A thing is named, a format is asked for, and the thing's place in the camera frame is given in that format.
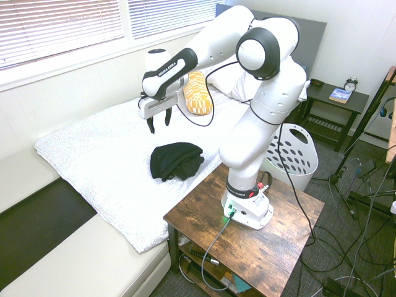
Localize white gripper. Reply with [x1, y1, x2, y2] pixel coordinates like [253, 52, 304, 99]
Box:
[138, 92, 179, 135]

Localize black clothes pile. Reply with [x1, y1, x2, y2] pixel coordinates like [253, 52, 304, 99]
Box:
[150, 142, 205, 183]

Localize white perforated laundry basket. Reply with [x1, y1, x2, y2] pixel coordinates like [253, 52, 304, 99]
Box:
[262, 123, 319, 192]

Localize yellow patterned bolster pillow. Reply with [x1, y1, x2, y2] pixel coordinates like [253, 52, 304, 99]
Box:
[182, 70, 215, 116]

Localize white dotted duvet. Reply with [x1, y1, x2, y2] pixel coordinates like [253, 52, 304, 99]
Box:
[33, 88, 251, 254]

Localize white patterned pillow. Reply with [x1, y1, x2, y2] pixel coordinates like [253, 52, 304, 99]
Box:
[206, 63, 310, 105]

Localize narrow white window blind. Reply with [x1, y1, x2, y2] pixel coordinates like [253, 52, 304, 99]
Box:
[127, 0, 217, 40]

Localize wide white window blind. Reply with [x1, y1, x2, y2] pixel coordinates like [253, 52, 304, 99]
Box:
[0, 0, 124, 71]

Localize grey headboard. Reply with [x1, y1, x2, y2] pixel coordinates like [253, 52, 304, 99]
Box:
[215, 3, 328, 82]

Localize rustic wooden side table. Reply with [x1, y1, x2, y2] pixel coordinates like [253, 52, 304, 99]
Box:
[163, 160, 325, 297]

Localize blue book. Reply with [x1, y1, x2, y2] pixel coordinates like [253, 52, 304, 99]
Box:
[329, 88, 353, 105]

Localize teal paper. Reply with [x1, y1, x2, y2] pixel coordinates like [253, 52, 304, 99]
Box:
[232, 274, 252, 293]

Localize black alarm clock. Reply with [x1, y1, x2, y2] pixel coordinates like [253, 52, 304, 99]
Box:
[343, 76, 359, 93]

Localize black nightstand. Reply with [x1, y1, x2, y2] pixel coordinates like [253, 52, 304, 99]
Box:
[301, 80, 371, 152]

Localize black power adapter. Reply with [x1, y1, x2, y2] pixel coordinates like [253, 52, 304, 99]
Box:
[355, 159, 377, 179]

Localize blue headphones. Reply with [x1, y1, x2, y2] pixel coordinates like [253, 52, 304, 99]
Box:
[379, 98, 396, 121]

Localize light wooden desk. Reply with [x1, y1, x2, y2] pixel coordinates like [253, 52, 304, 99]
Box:
[385, 66, 396, 165]

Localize black power brick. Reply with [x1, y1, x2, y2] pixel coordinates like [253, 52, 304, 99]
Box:
[323, 277, 352, 297]

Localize thick black base cable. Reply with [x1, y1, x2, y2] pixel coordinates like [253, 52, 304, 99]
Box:
[260, 171, 273, 191]

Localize grey base cable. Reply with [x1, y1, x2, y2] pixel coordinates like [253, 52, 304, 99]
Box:
[200, 213, 236, 291]

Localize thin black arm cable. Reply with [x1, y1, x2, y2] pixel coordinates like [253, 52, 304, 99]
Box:
[176, 60, 316, 245]

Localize black camera stand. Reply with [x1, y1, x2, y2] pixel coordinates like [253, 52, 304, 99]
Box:
[311, 66, 396, 220]

